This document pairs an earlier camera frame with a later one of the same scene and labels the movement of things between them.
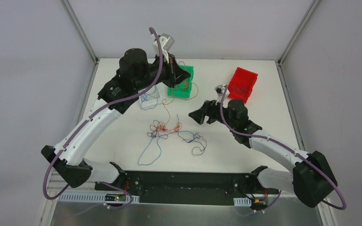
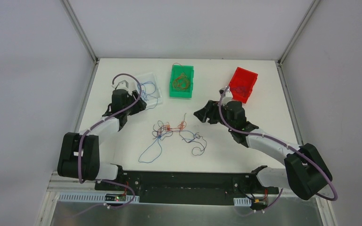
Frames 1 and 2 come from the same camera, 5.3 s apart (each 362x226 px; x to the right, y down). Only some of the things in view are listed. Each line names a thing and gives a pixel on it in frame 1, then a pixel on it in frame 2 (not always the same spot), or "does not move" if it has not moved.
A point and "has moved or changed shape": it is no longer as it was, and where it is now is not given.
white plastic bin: [150, 99] does not move
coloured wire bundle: [160, 130] has moved or changed shape
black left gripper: [171, 72] to [135, 101]
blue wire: [148, 94] does not move
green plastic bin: [183, 90] does not move
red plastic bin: [242, 84] does not move
